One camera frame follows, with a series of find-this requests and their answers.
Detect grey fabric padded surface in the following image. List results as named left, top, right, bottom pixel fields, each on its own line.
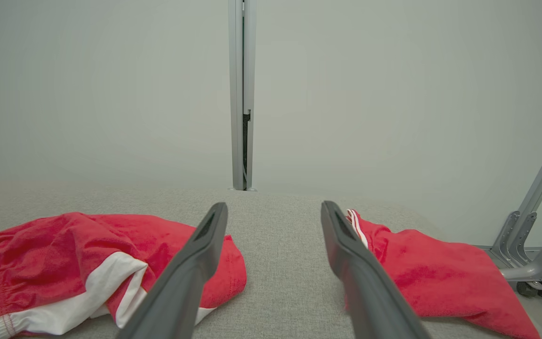
left=0, top=181, right=542, bottom=339

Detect red jersey with white sleeves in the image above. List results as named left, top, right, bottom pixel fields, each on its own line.
left=345, top=209, right=541, bottom=339

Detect grey metal partition post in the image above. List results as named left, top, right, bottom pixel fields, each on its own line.
left=228, top=0, right=257, bottom=191

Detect grey metal stand frame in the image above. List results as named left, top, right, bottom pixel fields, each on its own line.
left=476, top=108, right=542, bottom=298

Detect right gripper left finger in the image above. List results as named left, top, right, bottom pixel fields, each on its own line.
left=118, top=202, right=229, bottom=339

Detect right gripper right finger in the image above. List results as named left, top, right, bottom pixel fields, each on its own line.
left=321, top=201, right=432, bottom=339

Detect red shorts with white trim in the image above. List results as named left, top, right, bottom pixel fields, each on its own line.
left=0, top=212, right=247, bottom=339

